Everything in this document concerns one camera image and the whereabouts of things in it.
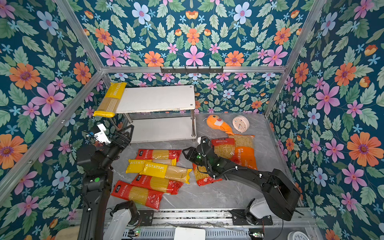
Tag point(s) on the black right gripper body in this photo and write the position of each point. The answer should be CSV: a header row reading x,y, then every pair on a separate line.
x,y
207,165

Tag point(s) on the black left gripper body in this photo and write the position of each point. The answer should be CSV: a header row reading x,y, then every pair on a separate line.
x,y
110,151

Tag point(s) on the yellow spaghetti pack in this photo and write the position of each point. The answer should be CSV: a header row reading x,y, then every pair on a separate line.
x,y
169,172
136,166
111,101

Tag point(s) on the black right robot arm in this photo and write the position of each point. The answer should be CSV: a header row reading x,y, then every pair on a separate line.
x,y
281,195

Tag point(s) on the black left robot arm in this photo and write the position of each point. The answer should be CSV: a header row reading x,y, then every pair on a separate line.
x,y
97,186

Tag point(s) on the white two-tier shelf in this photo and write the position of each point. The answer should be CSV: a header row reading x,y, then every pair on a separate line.
x,y
160,99

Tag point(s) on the red macaroni bag small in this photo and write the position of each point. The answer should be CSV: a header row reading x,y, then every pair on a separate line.
x,y
224,147

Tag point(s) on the red spaghetti pack rear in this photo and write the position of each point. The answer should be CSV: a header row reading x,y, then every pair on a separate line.
x,y
147,154

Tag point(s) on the red spaghetti pack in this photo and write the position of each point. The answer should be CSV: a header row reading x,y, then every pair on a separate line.
x,y
147,154
146,197
157,184

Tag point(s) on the red macaroni bag large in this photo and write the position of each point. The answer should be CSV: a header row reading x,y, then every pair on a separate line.
x,y
202,176

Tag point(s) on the orange fish plush toy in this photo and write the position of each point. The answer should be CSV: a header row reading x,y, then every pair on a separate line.
x,y
217,123

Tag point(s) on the red spaghetti pack middle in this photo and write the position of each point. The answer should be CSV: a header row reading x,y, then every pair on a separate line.
x,y
157,184

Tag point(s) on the orange macaroni bag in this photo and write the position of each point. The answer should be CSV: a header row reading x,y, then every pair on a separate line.
x,y
244,153

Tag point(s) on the pink round alarm clock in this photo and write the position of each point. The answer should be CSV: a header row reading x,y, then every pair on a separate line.
x,y
241,123

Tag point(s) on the red spaghetti pack front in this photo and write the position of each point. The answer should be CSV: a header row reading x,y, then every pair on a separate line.
x,y
146,197

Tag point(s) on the white box at bottom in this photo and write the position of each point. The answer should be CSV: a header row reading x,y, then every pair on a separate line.
x,y
182,233

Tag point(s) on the beige cushion bottom left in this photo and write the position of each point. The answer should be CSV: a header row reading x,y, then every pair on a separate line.
x,y
70,233

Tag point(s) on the white round device bottom right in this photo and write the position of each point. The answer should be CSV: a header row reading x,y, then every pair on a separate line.
x,y
297,235

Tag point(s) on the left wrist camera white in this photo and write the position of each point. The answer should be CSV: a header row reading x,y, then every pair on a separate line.
x,y
99,133

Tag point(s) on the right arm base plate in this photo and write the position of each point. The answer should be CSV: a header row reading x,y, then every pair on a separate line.
x,y
242,217

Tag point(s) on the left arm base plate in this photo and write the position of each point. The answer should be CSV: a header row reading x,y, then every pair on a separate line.
x,y
142,218

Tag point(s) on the black hook rail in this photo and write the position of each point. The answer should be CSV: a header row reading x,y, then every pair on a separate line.
x,y
191,70

